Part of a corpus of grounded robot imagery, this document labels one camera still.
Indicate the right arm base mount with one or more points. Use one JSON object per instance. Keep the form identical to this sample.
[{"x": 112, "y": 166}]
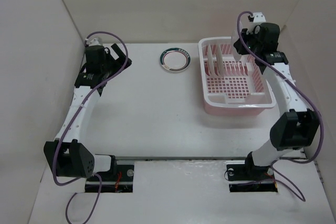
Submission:
[{"x": 243, "y": 180}]

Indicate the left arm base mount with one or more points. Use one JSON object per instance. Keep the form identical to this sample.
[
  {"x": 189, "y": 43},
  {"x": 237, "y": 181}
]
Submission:
[{"x": 120, "y": 181}]

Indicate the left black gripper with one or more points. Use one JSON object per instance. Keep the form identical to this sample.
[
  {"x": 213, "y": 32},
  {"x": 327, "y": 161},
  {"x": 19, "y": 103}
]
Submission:
[{"x": 119, "y": 62}]

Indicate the pink plastic dish rack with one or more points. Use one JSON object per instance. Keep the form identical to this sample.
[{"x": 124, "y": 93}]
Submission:
[{"x": 242, "y": 91}]

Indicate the green rimmed white plate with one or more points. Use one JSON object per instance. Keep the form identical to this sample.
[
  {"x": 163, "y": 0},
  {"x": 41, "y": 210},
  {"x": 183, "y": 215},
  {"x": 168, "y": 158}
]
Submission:
[{"x": 175, "y": 60}]

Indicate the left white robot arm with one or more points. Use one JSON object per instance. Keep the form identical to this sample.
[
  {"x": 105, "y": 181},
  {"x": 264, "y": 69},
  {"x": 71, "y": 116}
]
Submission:
[{"x": 67, "y": 155}]

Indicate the white plate with characters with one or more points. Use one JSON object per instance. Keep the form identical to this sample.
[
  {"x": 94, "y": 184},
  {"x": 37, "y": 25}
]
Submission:
[{"x": 238, "y": 50}]

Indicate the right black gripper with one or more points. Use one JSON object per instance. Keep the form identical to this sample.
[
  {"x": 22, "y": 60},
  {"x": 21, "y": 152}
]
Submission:
[{"x": 245, "y": 35}]

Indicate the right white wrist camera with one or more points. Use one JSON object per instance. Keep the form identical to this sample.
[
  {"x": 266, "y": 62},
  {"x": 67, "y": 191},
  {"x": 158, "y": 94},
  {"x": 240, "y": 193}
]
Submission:
[{"x": 257, "y": 18}]

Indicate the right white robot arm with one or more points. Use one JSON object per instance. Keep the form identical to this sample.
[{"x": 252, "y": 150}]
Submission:
[{"x": 299, "y": 119}]

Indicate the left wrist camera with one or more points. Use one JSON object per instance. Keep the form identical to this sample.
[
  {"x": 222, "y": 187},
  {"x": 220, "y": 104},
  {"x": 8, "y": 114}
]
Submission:
[{"x": 97, "y": 41}]

